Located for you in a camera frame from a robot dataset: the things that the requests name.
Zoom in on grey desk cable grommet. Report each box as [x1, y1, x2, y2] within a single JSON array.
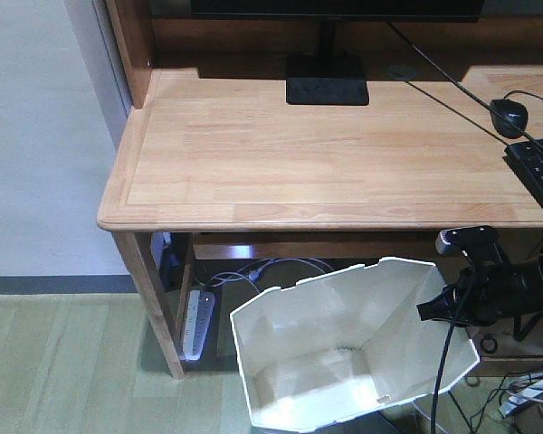
[[386, 63, 418, 81]]

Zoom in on black monitor cable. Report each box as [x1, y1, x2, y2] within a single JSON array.
[[388, 22, 543, 164]]

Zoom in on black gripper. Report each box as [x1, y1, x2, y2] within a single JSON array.
[[416, 268, 524, 326]]

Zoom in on black computer monitor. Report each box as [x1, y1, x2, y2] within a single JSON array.
[[191, 0, 484, 106]]

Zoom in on black computer mouse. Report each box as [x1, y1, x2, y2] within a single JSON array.
[[490, 99, 529, 139]]

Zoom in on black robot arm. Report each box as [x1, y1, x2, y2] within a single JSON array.
[[417, 247, 543, 326]]

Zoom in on white trash bin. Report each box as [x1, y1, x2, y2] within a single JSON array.
[[230, 257, 480, 433]]

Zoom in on black keyboard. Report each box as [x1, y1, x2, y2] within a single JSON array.
[[503, 139, 543, 209]]

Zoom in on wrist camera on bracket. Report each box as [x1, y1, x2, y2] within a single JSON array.
[[435, 225, 511, 269]]

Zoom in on thin mouse cable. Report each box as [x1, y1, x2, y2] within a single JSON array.
[[501, 89, 543, 127]]

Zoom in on white power strip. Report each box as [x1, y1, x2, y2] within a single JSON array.
[[182, 289, 215, 361]]

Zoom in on wooden desk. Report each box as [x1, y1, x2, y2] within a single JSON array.
[[98, 1, 543, 378]]

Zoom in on black camera cable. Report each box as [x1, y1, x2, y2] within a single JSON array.
[[429, 270, 476, 434]]

